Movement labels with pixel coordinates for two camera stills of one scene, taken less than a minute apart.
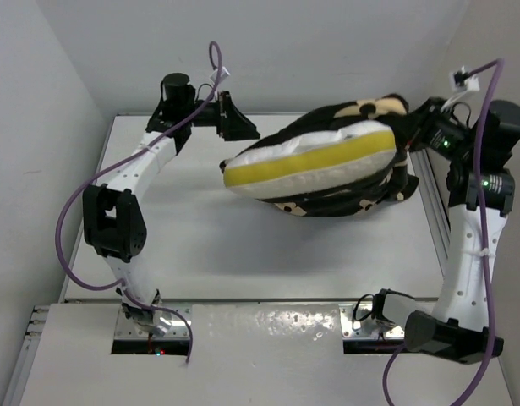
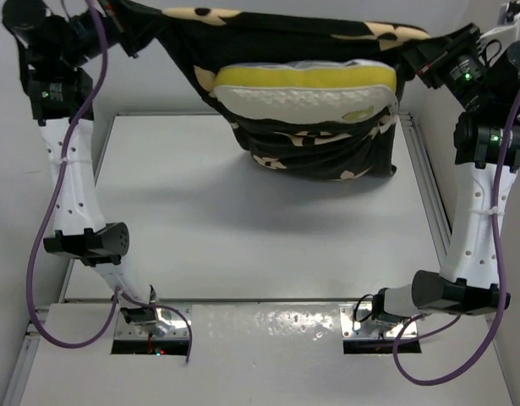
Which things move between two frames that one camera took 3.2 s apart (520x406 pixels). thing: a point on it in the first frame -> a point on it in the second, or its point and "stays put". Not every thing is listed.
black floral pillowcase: [367, 194] -> [206, 39]
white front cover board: [242, 355] stays put
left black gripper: [232, 125] -> [114, 28]
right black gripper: [422, 119] -> [434, 56]
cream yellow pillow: [310, 159] -> [309, 91]
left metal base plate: [178, 325] stays put
